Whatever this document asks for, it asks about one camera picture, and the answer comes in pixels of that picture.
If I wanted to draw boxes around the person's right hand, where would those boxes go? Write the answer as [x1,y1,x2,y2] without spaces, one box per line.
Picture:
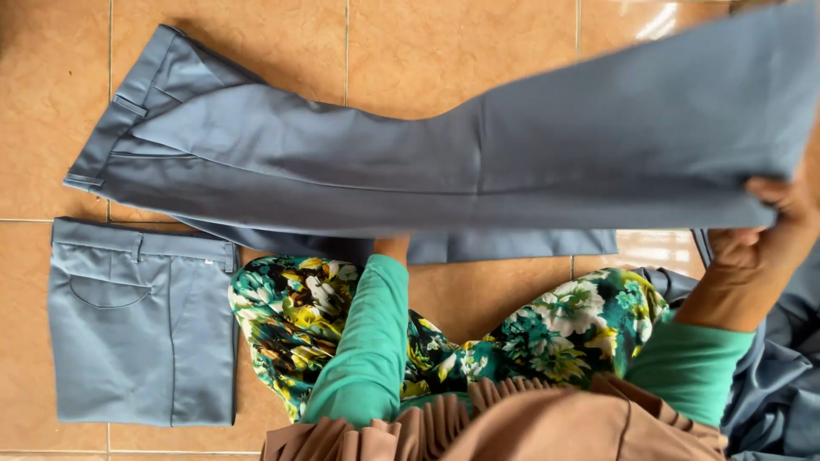
[707,176,820,276]

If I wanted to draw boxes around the blue trousers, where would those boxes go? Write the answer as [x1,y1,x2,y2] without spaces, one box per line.
[63,0,820,266]
[47,217,242,429]

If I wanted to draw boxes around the heap of blue garments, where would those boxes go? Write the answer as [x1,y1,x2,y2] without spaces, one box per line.
[631,227,820,461]

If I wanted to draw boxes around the person's brown pleated garment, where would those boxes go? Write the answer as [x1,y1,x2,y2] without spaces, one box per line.
[261,373,729,461]

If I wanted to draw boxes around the person's floral trousers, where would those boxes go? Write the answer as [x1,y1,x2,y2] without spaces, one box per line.
[228,254,675,423]

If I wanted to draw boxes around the folded blue trousers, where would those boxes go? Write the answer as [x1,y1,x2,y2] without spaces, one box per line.
[47,217,242,429]

